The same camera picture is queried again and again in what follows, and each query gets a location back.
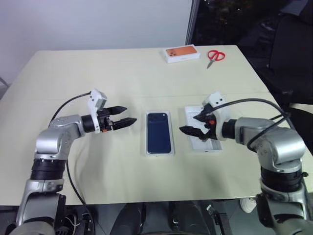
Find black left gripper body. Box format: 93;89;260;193
96;108;116;133

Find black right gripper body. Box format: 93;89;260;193
201;103;218;141

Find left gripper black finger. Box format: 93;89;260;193
111;117;138;131
105;105;128;117

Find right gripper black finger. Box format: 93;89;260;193
193;111;209;122
179;125;209;141

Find white box lid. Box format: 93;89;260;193
184;105;224;153

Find dark blue smartphone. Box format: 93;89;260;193
146;111;172;155

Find white box bottom with insert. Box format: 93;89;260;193
141;110;176;157

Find orange printed phone box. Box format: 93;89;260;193
162;44;201;65

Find white rounded object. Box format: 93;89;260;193
239;196;258;214

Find dark rounded shape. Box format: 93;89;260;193
168;201;211;235

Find metal clamp with black bar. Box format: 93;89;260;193
206;204;231;235

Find black office chair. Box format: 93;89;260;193
237;11;313;107

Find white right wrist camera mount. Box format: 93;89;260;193
201;91;231;142

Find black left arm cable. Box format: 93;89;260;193
49;92;92;206

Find red handled scissors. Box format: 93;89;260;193
206;49;226;70

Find dark window frame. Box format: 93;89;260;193
184;0;201;46

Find black bracket under table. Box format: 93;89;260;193
81;211;95;235

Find grey metal frame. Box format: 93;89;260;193
0;75;12;100

